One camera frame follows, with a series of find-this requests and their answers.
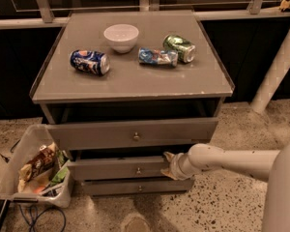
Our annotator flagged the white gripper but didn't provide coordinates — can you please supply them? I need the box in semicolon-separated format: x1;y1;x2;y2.
160;152;194;181

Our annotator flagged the grey drawer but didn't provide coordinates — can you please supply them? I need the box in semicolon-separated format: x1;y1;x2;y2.
68;156;168;181
82;177;194;196
47;118;218;150

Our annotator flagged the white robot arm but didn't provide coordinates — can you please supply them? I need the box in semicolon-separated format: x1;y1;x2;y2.
161;143;290;232

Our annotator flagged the grey bottom drawer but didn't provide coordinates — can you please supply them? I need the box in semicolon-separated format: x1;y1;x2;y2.
82;177;194;196

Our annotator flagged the grey drawer cabinet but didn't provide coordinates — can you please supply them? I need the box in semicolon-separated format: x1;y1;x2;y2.
28;10;235;197

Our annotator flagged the grey top drawer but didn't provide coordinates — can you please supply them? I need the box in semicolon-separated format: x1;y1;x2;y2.
47;118;218;150

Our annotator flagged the crushed light blue can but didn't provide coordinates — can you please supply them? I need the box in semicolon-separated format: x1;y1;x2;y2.
138;47;178;67

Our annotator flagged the green snack packet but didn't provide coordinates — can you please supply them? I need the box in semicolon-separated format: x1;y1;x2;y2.
50;151;70;187

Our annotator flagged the green soda can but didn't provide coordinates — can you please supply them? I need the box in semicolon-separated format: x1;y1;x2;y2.
162;34;196;63

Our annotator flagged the brown snack bag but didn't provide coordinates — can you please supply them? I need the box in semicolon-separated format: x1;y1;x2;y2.
18;145;56;182

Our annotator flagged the blue soda can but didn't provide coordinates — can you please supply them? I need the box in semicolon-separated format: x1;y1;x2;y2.
70;50;110;76

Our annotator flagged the clear plastic bin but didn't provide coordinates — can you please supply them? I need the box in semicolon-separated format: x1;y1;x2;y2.
0;125;73;208

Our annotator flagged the white ceramic bowl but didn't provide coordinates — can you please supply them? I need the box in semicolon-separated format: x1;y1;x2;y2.
103;24;139;53

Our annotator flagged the metal railing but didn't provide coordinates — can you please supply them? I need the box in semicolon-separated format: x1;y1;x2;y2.
0;0;290;31

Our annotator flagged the yellow object on railing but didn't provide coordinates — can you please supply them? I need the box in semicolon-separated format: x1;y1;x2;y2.
279;0;290;12

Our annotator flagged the blue cable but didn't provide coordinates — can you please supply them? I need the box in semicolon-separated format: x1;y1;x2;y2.
18;204;68;232

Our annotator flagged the black cable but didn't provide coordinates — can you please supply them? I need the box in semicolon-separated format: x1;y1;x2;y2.
0;140;21;163

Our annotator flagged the white diagonal post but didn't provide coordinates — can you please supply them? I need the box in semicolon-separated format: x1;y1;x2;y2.
250;29;290;113

